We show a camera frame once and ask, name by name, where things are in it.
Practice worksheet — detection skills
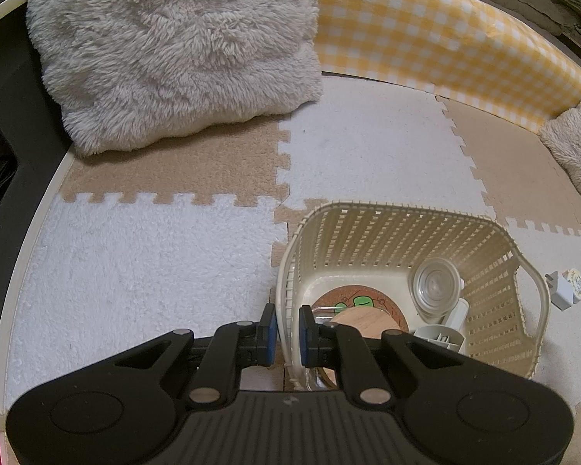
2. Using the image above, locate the glass jar with wooden lid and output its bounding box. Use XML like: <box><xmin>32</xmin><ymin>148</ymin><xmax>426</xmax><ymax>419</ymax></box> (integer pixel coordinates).
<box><xmin>307</xmin><ymin>303</ymin><xmax>409</xmax><ymax>391</ymax></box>

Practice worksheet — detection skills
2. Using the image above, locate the cream slatted plastic basket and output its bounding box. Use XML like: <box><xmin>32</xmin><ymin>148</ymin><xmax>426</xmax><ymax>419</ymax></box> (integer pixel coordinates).
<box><xmin>276</xmin><ymin>201</ymin><xmax>550</xmax><ymax>391</ymax></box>

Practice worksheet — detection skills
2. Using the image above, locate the white usb power adapter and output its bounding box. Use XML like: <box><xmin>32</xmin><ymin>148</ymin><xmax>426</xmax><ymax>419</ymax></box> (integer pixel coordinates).
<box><xmin>545</xmin><ymin>271</ymin><xmax>574</xmax><ymax>311</ymax></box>

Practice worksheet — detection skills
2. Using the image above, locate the cork coaster with green frog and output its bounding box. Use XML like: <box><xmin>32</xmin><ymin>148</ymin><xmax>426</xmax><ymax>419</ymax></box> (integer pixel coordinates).
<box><xmin>311</xmin><ymin>286</ymin><xmax>409</xmax><ymax>328</ymax></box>

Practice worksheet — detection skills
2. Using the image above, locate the grey white plastic holder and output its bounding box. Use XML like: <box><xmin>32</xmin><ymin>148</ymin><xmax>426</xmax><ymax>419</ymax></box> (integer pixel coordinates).
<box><xmin>413</xmin><ymin>324</ymin><xmax>465</xmax><ymax>353</ymax></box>

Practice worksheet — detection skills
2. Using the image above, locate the yellow checkered bumper cushion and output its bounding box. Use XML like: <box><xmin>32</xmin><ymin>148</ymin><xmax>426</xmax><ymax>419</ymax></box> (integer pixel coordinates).
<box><xmin>315</xmin><ymin>0</ymin><xmax>581</xmax><ymax>132</ymax></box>

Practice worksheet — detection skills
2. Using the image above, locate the fluffy white cushion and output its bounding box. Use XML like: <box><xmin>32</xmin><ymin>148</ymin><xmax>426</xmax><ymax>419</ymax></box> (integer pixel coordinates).
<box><xmin>27</xmin><ymin>0</ymin><xmax>322</xmax><ymax>155</ymax></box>

